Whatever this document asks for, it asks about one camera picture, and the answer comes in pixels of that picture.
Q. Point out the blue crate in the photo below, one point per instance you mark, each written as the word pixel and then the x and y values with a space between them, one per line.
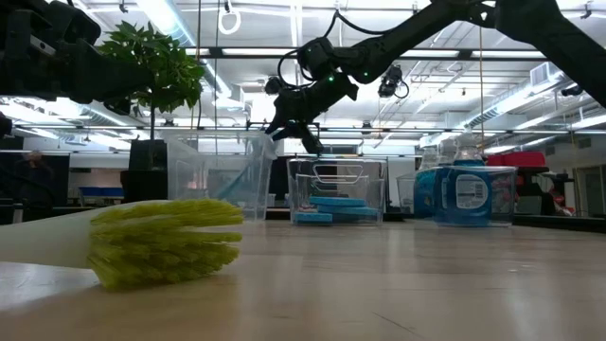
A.
pixel 97 192

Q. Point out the blue white toothbrush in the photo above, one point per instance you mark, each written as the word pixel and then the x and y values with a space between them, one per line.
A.
pixel 234 182

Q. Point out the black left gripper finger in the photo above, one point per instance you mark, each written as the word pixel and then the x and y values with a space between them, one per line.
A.
pixel 104 78
pixel 118 106

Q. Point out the person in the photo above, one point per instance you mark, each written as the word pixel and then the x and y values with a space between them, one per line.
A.
pixel 34 180

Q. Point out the black ceiling spotlight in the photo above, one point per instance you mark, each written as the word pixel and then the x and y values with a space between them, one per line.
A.
pixel 273 85
pixel 572 90

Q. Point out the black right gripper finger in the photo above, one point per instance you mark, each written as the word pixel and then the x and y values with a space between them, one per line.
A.
pixel 310 137
pixel 281 130

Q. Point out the green plant in black pot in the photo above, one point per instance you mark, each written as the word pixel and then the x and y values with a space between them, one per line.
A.
pixel 161 71

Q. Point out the red storage bin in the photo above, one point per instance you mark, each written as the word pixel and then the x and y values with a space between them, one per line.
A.
pixel 516 159

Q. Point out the black overhead camera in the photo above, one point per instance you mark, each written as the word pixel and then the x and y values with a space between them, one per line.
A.
pixel 390 83

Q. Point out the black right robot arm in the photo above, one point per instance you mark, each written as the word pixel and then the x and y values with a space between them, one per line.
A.
pixel 426 28

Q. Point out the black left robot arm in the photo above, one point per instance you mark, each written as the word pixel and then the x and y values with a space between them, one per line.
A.
pixel 4 125

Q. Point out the large clear plastic bin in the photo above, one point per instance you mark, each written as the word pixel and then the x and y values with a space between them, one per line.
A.
pixel 189 189

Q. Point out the yellow-green dish brush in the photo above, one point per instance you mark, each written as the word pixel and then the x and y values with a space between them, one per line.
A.
pixel 156 241

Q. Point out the large black screen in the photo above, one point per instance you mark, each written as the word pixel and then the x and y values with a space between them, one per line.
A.
pixel 61 180

